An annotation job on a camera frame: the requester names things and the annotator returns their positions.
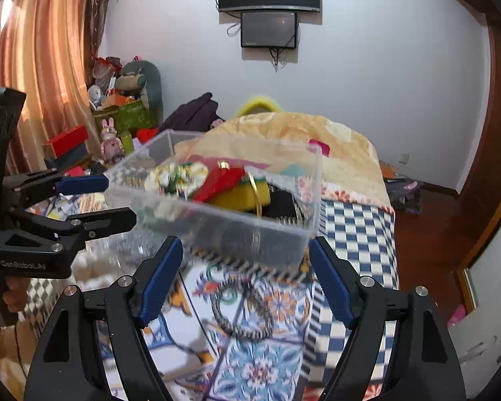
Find purple bag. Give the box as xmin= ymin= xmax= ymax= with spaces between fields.
xmin=384 ymin=177 xmax=427 ymax=217

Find red hair clip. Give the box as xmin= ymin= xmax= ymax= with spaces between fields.
xmin=192 ymin=167 xmax=248 ymax=204

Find pink bunny figure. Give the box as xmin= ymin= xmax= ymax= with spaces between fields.
xmin=100 ymin=118 xmax=127 ymax=164

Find yellow soft pouch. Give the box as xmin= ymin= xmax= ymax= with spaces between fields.
xmin=209 ymin=181 xmax=272 ymax=212

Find gold ring bangle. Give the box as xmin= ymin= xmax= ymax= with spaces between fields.
xmin=244 ymin=167 xmax=269 ymax=218

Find orange striped curtain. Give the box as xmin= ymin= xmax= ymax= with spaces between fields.
xmin=0 ymin=0 xmax=110 ymax=176

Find black beaded hair tie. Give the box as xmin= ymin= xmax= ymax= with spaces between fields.
xmin=211 ymin=280 xmax=275 ymax=339

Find white floral scrunchie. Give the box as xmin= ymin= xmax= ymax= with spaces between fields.
xmin=144 ymin=163 xmax=209 ymax=198

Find clear plastic box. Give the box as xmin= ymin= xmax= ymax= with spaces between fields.
xmin=104 ymin=130 xmax=323 ymax=269

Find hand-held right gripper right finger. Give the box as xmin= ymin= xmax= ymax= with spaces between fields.
xmin=308 ymin=236 xmax=467 ymax=401

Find black box under television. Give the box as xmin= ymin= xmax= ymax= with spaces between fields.
xmin=240 ymin=11 xmax=298 ymax=49

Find patterned tile-print blanket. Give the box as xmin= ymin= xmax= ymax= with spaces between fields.
xmin=25 ymin=192 xmax=401 ymax=401

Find grey plush toy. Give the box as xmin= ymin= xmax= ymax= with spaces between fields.
xmin=117 ymin=60 xmax=164 ymax=123

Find dark purple garment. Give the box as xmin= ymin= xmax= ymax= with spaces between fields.
xmin=156 ymin=92 xmax=226 ymax=135

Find yellow plastic chair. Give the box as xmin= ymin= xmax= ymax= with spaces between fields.
xmin=236 ymin=95 xmax=285 ymax=118

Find white fluffy cloth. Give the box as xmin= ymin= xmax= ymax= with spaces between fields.
xmin=73 ymin=251 xmax=138 ymax=291

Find green cardboard box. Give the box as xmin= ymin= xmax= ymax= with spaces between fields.
xmin=94 ymin=100 xmax=158 ymax=135

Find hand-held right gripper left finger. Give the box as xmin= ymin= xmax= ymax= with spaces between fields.
xmin=23 ymin=236 xmax=184 ymax=401

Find black hanging cables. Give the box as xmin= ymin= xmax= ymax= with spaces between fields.
xmin=269 ymin=47 xmax=290 ymax=73

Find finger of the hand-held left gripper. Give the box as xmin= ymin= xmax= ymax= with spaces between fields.
xmin=2 ymin=168 xmax=110 ymax=209
xmin=8 ymin=207 xmax=138 ymax=255

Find beige floral quilt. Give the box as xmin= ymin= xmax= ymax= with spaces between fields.
xmin=173 ymin=113 xmax=395 ymax=215

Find red box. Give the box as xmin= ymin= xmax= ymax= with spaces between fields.
xmin=44 ymin=125 xmax=90 ymax=158

